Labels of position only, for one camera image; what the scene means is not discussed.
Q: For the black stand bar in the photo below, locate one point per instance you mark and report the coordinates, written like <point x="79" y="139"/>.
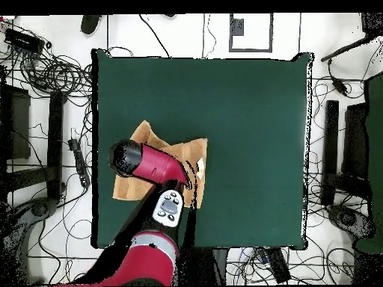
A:
<point x="55" y="143"/>
<point x="331" y="143"/>

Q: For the long black box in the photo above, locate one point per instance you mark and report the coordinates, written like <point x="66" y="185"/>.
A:
<point x="278" y="266"/>

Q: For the black boom stand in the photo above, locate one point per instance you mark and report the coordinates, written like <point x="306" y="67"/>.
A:
<point x="344" y="49"/>

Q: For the black oval object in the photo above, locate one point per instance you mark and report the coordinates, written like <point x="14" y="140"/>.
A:
<point x="89" y="24"/>

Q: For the black power strip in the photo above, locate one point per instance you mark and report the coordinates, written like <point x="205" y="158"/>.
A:
<point x="79" y="158"/>

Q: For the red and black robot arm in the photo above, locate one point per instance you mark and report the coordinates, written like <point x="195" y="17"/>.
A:
<point x="155" y="164"/>

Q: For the dark green table cloth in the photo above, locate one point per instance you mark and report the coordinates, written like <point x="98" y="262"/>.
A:
<point x="239" y="119"/>

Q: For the dark flat panel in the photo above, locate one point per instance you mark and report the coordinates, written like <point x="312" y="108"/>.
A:
<point x="19" y="125"/>
<point x="354" y="140"/>

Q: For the black power adapter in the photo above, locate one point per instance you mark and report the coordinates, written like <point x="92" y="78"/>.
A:
<point x="339" y="85"/>

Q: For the black chair base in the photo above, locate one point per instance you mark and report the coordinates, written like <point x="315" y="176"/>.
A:
<point x="39" y="209"/>
<point x="347" y="219"/>

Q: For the grey square frame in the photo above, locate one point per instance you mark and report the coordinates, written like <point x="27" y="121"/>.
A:
<point x="251" y="50"/>

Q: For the orange terry towel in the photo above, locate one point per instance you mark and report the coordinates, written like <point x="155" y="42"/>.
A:
<point x="191" y="149"/>

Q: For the black electronics box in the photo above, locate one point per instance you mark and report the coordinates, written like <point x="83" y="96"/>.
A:
<point x="24" y="40"/>

